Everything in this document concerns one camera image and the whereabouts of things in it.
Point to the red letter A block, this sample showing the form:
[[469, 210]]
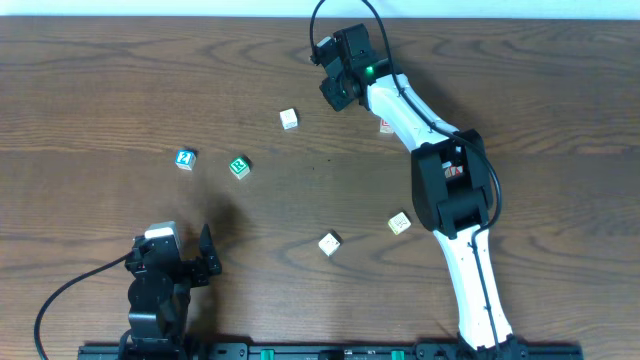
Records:
[[453, 171]]

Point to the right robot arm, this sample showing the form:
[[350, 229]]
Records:
[[453, 183]]

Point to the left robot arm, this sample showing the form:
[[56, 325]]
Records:
[[160, 294]]

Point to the red letter E block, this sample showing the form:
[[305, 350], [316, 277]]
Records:
[[385, 127]]

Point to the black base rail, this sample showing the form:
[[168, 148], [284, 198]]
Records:
[[512, 349]]

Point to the white P letter block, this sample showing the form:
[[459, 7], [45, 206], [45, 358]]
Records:
[[288, 119]]

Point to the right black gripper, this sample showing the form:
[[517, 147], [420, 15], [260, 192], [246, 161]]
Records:
[[331, 67]]

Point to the white picture wooden block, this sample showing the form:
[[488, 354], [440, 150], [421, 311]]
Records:
[[329, 244]]

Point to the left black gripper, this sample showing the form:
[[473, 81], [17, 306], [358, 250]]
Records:
[[187, 270]]

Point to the green letter R block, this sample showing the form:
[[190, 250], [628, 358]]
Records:
[[240, 167]]

